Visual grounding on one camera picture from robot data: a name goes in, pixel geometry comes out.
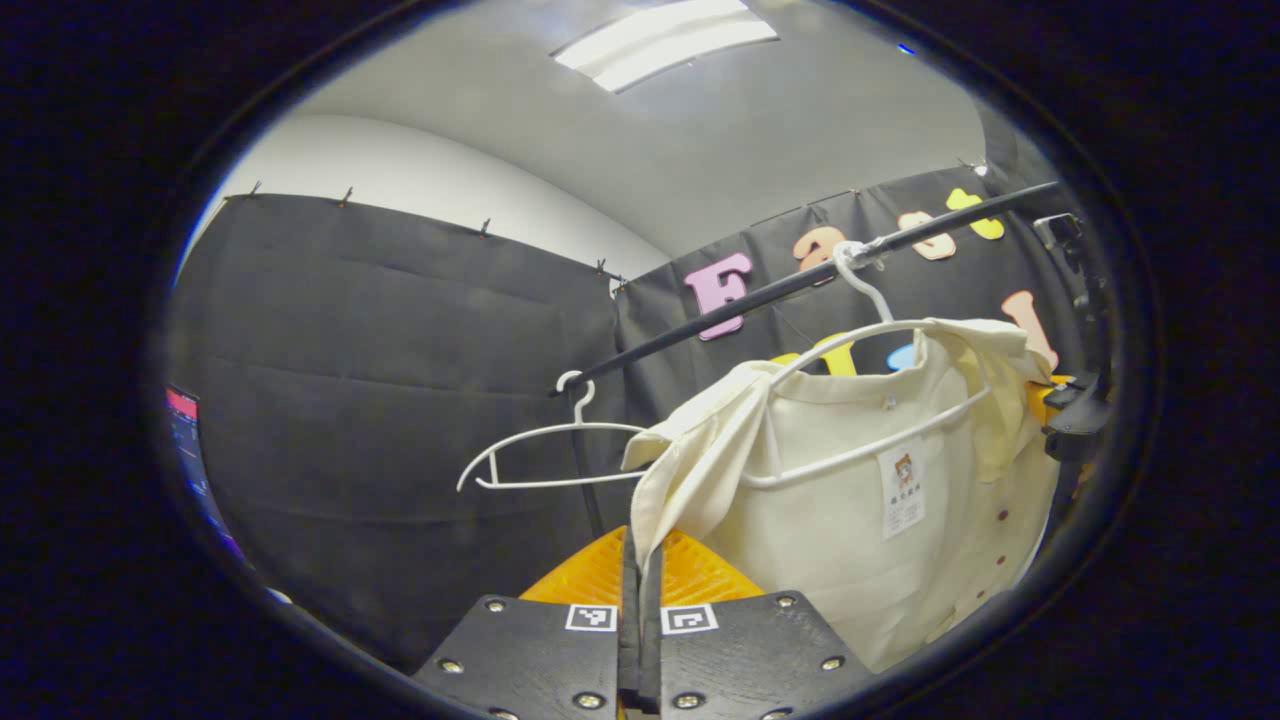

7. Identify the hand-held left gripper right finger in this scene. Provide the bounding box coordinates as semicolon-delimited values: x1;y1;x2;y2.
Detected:
640;530;879;720

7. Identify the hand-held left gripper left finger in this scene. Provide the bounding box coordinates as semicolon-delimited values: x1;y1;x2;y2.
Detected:
412;527;641;720

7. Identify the cream button-up shirt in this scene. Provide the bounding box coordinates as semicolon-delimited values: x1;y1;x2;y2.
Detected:
620;318;1061;673

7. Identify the white plastic clothes hanger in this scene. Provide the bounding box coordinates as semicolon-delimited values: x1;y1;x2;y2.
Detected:
740;240;993;491
457;370;651;493

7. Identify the black metal clothes rack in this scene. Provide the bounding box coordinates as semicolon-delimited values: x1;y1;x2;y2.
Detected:
548;180;1076;541

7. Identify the black backdrop cloth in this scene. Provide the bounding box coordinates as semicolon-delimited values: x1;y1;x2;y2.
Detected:
165;165;1101;671

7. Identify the large ceiling light panel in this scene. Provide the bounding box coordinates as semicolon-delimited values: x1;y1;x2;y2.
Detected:
550;0;781;95

